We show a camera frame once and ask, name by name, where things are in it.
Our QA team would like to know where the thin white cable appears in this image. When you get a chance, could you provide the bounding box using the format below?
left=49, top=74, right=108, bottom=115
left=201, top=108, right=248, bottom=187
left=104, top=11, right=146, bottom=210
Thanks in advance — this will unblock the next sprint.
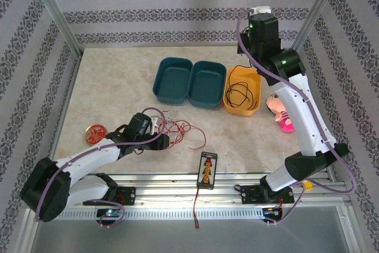
left=149, top=110, right=182, bottom=126

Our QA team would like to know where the thin red cable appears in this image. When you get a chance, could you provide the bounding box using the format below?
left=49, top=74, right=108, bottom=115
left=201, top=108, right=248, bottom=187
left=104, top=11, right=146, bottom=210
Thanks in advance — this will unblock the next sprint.
left=158, top=112, right=207, bottom=150

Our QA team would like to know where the thin black cable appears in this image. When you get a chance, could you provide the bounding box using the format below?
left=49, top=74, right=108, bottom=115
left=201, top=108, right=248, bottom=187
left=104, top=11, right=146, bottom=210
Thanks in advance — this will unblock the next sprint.
left=224, top=56, right=259, bottom=111

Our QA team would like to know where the round red gold tin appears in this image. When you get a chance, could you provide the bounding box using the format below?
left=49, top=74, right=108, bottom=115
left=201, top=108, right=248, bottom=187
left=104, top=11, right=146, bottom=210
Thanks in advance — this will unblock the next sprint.
left=85, top=124, right=108, bottom=146

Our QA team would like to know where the black printed charging board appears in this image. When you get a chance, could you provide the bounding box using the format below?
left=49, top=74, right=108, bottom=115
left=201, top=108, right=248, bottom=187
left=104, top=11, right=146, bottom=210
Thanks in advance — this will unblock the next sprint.
left=196, top=151, right=219, bottom=190

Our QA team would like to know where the teal plastic bin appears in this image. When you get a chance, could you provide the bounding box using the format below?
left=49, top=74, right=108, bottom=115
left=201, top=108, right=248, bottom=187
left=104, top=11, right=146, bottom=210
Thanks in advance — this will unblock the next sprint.
left=152, top=56, right=195, bottom=106
left=187, top=60, right=228, bottom=110

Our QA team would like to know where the yellow plastic bin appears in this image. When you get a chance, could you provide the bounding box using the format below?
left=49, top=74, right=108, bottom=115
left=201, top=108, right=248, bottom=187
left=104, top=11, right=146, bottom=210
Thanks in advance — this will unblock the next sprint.
left=222, top=65, right=262, bottom=117

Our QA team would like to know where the pink plush doll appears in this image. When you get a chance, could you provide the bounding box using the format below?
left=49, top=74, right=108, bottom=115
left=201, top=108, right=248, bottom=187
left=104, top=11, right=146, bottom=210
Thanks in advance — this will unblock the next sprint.
left=265, top=92, right=296, bottom=133

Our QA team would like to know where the small circuit board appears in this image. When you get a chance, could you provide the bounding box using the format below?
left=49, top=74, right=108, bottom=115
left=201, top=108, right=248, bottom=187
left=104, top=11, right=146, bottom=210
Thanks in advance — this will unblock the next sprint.
left=96, top=209, right=124, bottom=221
left=262, top=207, right=284, bottom=221

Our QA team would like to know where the yellow plastic piece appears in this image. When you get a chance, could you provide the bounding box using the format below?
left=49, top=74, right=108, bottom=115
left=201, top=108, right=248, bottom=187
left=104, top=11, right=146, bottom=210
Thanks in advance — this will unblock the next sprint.
left=301, top=178, right=315, bottom=192

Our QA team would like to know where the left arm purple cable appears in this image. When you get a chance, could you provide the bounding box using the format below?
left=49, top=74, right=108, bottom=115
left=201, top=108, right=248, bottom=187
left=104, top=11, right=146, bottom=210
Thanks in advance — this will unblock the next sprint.
left=34, top=107, right=166, bottom=229

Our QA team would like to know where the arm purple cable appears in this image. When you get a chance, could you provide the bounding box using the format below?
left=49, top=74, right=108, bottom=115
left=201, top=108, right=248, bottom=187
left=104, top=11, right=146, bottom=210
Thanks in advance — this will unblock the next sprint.
left=34, top=107, right=166, bottom=229
left=236, top=9, right=356, bottom=227

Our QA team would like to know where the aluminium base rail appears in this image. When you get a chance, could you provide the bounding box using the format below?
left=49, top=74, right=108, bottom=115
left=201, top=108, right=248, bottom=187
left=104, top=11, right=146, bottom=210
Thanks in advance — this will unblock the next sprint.
left=28, top=172, right=353, bottom=206

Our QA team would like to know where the aluminium frame post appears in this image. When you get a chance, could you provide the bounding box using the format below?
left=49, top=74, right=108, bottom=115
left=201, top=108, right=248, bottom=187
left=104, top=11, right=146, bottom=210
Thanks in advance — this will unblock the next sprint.
left=291, top=0, right=347, bottom=55
left=22, top=0, right=83, bottom=58

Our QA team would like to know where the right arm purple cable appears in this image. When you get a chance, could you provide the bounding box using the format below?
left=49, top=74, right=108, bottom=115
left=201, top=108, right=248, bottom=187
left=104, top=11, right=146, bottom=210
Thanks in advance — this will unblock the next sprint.
left=236, top=9, right=356, bottom=227

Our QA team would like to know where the red black lead wire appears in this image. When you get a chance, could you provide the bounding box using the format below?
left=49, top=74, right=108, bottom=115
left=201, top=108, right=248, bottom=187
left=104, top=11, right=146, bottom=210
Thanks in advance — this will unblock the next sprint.
left=192, top=188, right=203, bottom=232

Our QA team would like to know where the slotted metal cable duct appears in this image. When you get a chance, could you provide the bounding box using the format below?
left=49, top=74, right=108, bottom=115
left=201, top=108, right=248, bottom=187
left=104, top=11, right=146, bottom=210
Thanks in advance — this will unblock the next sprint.
left=40, top=207, right=264, bottom=221

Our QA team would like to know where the aluminium side rail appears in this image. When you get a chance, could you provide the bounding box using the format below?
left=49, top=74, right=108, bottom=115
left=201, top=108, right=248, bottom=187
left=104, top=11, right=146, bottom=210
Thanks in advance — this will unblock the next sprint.
left=49, top=54, right=83, bottom=162

